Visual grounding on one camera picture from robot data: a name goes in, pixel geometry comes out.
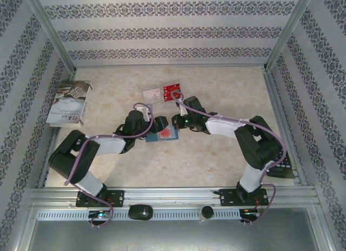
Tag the blue leather card holder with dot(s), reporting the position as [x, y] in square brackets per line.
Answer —
[152, 139]

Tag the clear acrylic tiered organizer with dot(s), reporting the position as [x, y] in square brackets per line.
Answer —
[155, 106]

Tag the white floral VIP card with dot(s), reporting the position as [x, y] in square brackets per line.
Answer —
[152, 94]

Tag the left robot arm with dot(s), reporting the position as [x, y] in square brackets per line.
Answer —
[65, 159]

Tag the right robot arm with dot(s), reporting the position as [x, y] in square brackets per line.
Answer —
[256, 148]

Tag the paperback book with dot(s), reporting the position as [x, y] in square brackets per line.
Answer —
[67, 102]

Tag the black computer mouse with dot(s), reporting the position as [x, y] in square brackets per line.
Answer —
[140, 212]

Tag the black round knob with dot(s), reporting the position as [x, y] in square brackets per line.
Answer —
[207, 211]

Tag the small circuit board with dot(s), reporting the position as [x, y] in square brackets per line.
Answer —
[100, 214]
[250, 212]

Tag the black remote control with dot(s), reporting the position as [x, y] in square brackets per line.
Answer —
[283, 173]

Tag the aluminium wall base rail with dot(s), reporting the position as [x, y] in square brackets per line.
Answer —
[167, 66]

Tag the aluminium mounting rail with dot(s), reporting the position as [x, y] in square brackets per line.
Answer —
[173, 197]

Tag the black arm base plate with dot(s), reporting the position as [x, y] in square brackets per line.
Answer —
[117, 198]
[227, 197]

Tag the aluminium table side rail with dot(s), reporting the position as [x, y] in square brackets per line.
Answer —
[282, 113]
[55, 132]

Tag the aluminium corner post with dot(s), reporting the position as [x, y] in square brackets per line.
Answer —
[287, 29]
[50, 29]

